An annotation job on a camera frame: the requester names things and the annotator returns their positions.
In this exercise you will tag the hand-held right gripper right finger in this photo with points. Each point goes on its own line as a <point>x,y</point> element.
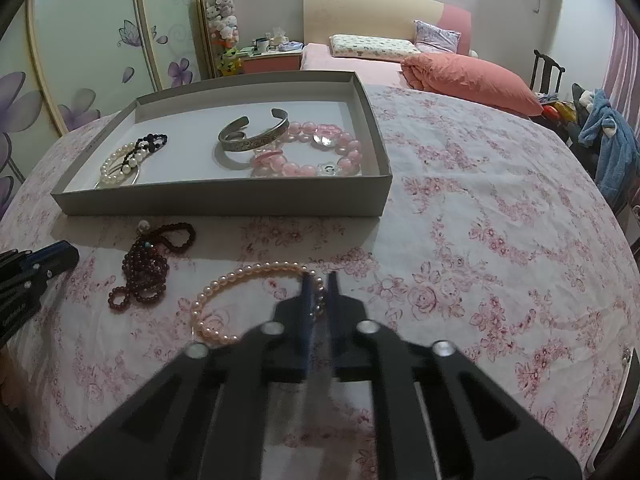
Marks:
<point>334,295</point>

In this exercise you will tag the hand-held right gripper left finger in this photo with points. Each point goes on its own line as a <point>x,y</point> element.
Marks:
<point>306,305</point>

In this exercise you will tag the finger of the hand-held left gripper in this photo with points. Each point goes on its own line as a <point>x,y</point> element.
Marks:
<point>47,251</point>
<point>60,262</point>

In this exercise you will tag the thin silver bangle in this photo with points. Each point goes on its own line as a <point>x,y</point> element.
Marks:
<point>134,178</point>

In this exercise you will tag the grey cardboard tray box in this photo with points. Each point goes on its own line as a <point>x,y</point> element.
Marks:
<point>190,200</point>

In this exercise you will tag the pink floral tablecloth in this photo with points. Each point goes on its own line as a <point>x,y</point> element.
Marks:
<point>475,285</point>

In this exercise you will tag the flower print sliding wardrobe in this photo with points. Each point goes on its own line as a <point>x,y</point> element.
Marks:
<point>85,35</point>

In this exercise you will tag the pink bed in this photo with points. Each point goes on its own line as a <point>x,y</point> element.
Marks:
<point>350,62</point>

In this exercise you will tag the pink nightstand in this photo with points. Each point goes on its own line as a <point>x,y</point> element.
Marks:
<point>272,62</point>

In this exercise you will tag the white patterned pillow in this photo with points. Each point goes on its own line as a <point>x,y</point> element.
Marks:
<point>372,47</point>

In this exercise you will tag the folded pink quilt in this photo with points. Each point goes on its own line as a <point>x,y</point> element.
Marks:
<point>470,80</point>

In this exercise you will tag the white cup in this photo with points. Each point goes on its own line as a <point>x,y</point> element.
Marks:
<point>261,46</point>

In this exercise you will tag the tissue box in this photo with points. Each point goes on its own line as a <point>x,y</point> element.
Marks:
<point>278,39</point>

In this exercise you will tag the purple patterned pillow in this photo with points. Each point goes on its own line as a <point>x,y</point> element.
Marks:
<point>437,37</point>

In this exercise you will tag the beige and pink headboard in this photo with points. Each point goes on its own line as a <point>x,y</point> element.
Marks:
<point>370,10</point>

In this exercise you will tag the tube of plush toys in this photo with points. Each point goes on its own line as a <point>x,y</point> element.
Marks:
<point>222,20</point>

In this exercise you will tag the dark wooden chair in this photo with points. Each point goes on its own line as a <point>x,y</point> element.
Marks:
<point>542,72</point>

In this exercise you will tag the blue fleece robe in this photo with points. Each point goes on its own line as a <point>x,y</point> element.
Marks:
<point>612,145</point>

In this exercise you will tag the pink curtain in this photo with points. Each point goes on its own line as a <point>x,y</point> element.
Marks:
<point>625,60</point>

